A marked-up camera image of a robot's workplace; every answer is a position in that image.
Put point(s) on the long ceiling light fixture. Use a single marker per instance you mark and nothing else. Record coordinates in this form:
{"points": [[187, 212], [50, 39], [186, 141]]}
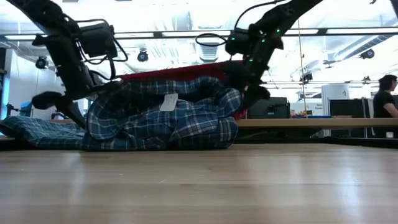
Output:
{"points": [[342, 31]]}

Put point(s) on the thin vertical pole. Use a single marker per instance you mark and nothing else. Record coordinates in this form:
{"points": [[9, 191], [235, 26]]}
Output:
{"points": [[301, 68]]}

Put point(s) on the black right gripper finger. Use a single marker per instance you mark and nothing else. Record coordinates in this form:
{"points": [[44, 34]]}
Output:
{"points": [[236, 76], [256, 95]]}

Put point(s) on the red plastic laundry bin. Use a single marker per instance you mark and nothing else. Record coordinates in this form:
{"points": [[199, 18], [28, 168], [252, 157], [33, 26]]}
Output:
{"points": [[186, 73]]}

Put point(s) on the black equipment case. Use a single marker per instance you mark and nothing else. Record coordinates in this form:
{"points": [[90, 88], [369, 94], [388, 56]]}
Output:
{"points": [[270, 107]]}

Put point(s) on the person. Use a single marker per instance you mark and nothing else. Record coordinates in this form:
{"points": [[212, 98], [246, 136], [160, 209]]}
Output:
{"points": [[384, 102]]}

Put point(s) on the blue chair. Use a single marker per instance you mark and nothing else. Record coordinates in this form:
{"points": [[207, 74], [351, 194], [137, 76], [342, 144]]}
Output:
{"points": [[27, 109]]}

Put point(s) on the blue plaid pajama pants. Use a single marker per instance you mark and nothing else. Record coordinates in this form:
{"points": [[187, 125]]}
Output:
{"points": [[40, 133]]}

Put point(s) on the square ceiling vent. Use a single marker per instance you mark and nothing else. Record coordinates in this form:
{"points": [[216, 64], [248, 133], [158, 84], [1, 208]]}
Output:
{"points": [[209, 53]]}

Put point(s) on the black ceiling spotlight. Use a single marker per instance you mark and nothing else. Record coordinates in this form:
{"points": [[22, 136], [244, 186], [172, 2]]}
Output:
{"points": [[367, 54], [142, 56], [307, 77], [41, 62]]}

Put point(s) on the ceiling air vent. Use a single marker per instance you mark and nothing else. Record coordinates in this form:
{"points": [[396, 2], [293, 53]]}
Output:
{"points": [[363, 45]]}

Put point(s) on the blue plaid garment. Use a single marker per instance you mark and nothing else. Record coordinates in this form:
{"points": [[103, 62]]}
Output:
{"points": [[186, 124]]}

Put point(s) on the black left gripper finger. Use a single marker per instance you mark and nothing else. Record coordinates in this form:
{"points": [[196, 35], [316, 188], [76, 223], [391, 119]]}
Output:
{"points": [[74, 115]]}

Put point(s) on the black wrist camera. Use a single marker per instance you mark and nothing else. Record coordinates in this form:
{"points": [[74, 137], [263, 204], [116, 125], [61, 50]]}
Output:
{"points": [[98, 40], [237, 42]]}

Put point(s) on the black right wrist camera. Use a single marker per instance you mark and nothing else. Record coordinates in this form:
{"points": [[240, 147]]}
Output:
{"points": [[237, 42]]}

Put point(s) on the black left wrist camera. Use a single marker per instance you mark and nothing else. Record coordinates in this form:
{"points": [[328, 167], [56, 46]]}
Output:
{"points": [[98, 40]]}

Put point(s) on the white round column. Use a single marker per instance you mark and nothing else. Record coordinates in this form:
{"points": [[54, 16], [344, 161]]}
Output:
{"points": [[334, 91]]}

